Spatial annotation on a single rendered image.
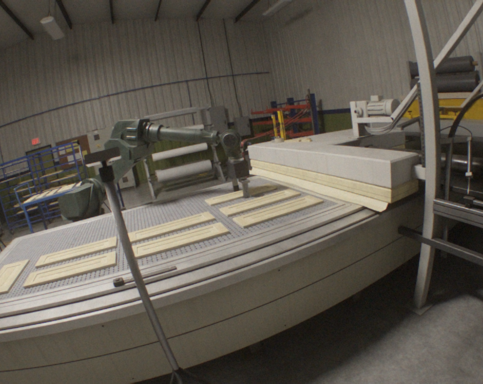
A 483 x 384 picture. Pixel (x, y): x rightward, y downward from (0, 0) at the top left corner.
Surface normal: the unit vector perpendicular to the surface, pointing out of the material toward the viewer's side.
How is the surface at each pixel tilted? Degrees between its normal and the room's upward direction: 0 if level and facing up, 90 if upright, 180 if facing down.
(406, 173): 90
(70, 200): 90
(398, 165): 90
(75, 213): 90
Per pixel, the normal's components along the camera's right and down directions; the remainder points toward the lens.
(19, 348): 0.38, 0.18
